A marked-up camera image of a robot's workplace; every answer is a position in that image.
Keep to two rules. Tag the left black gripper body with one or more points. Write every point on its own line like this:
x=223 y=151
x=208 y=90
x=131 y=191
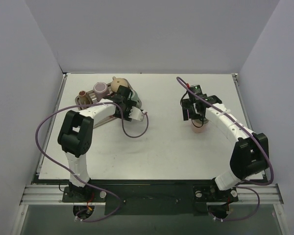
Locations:
x=123 y=92

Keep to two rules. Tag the teal green glazed mug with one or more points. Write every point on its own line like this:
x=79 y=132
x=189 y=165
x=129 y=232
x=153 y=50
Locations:
x=134 y=97

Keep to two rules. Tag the beige round mug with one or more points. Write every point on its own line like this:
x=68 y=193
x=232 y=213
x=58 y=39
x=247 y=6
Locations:
x=116 y=82

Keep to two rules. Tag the pink mug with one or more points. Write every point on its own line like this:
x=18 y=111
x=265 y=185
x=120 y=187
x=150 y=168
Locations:
x=199 y=126

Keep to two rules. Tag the lilac purple mug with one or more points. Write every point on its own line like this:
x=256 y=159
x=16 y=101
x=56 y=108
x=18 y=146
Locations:
x=100 y=90

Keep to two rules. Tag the metal serving tray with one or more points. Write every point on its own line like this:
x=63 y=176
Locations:
x=101 y=110

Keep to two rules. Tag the small brown black cup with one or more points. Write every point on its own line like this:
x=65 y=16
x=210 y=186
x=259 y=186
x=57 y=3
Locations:
x=84 y=98

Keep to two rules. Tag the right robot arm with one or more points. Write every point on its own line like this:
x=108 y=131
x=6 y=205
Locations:
x=251 y=151

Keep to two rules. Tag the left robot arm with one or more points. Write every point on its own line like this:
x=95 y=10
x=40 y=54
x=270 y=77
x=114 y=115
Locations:
x=76 y=133

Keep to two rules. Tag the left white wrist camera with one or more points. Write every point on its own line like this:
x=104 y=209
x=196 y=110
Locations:
x=137 y=114

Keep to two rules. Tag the aluminium frame rail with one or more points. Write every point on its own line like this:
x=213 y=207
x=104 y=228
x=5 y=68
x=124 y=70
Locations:
x=52 y=194

